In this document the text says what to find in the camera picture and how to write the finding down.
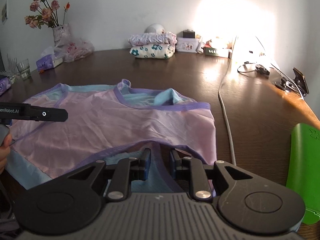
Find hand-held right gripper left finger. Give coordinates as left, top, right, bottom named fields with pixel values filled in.
left=66, top=148, right=152, bottom=202

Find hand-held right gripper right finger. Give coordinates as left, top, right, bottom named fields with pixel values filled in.
left=169, top=149, right=253, bottom=202

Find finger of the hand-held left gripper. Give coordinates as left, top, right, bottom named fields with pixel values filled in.
left=29, top=104, right=69, bottom=123

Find pink and blue mesh garment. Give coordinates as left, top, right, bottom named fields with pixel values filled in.
left=5, top=79, right=217, bottom=193

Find person's left hand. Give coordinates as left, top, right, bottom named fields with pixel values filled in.
left=0, top=135, right=12, bottom=174

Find small purple pack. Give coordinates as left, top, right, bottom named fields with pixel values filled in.
left=0, top=77, right=13, bottom=96

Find clear drinking glass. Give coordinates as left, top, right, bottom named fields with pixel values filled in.
left=16, top=58, right=32, bottom=81

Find pale spiky plant sprig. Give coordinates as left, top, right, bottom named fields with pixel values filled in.
left=0, top=54, right=18, bottom=78

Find purple tissue pack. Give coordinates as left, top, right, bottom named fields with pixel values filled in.
left=36, top=46, right=64, bottom=72

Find clear plastic bag red print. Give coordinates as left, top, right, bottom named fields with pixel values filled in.
left=59, top=38, right=95, bottom=63

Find crinkled white vase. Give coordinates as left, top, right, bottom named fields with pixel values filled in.
left=52, top=23, right=73, bottom=47

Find bunch of dried roses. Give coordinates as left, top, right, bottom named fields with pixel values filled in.
left=24, top=0, right=71, bottom=29

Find folded white garment teal flowers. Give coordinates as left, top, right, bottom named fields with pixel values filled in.
left=129, top=43, right=175, bottom=59

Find folded pink floral garment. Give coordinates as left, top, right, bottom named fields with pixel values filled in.
left=127, top=32, right=178, bottom=47

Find green plastic board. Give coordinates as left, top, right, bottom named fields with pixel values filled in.
left=286, top=123, right=320, bottom=225

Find white round device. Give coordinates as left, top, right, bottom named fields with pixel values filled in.
left=144, top=23, right=165, bottom=34

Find grey cable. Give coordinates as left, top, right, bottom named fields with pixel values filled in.
left=218, top=57, right=237, bottom=167

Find small wall picture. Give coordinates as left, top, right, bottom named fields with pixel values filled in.
left=1, top=0, right=9, bottom=26

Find black cable with adapter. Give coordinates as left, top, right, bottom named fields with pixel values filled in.
left=237, top=61, right=271, bottom=78

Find black phone mount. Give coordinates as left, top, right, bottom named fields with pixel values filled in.
left=275, top=77, right=297, bottom=92

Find thin white cable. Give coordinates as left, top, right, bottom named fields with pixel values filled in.
left=255, top=35, right=304, bottom=100

